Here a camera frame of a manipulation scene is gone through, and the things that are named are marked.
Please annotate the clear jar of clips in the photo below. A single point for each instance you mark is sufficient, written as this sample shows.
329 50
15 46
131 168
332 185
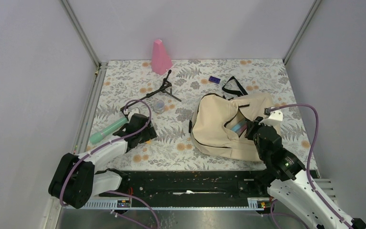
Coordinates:
158 106

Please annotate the pink highlighter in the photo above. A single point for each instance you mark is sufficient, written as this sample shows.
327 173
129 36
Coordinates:
242 129

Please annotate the cream canvas backpack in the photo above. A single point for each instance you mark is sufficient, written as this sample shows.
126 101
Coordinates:
212 125

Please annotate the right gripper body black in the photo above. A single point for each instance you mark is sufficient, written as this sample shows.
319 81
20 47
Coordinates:
251 130

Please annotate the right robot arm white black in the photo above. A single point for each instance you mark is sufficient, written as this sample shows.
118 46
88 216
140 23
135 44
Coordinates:
288 181

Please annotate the purple small block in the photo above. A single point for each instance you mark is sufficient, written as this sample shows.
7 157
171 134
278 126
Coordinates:
214 80

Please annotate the mint green tube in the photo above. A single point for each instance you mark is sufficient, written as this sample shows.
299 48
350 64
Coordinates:
100 135

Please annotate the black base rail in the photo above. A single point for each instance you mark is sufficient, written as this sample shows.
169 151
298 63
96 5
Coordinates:
197 189

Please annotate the black folding tripod stand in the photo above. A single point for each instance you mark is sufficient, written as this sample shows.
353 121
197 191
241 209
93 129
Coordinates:
166 88

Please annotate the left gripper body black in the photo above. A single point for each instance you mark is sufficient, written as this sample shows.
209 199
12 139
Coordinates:
147 134

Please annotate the pink cone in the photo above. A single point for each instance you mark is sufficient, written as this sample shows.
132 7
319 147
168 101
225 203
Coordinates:
161 61

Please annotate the blue highlighter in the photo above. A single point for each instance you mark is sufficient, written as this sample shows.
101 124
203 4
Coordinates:
238 125

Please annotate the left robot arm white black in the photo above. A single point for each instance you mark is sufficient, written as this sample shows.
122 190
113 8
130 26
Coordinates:
80 177

